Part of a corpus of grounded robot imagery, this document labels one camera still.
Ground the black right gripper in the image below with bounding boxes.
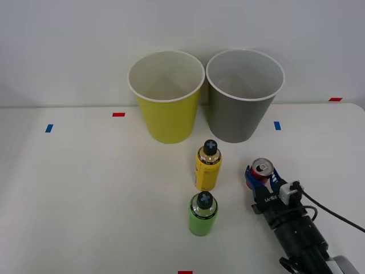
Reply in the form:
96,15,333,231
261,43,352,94
244,164,308,227

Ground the red drink can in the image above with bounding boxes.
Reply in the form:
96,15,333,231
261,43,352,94
250,157,275,187

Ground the yellow bottle with black cap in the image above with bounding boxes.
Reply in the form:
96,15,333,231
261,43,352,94
194,139,222,192

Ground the grey plastic waste bin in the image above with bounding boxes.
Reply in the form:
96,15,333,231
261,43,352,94
205,49,286,144

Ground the green bottle with black cap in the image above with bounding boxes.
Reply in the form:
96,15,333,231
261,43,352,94
187,191,219,237

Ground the yellow-green plastic waste bin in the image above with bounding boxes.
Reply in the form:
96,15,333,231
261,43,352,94
127,50,206,144

